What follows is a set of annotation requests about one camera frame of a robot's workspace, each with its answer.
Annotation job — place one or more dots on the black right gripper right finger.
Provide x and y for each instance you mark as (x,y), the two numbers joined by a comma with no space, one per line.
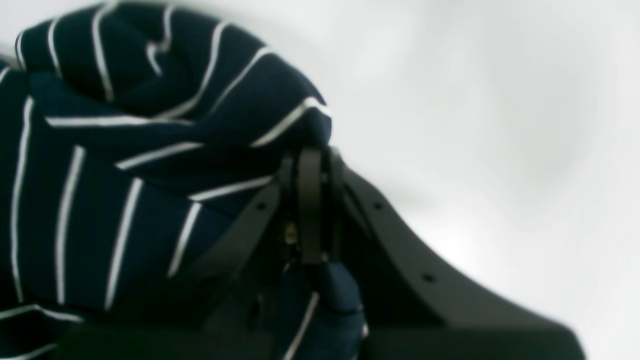
(419,307)

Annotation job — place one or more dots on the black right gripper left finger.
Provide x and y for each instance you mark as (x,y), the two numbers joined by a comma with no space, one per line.
(223,306)

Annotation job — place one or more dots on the navy white striped T-shirt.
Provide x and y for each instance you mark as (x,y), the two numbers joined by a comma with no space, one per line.
(132,136)

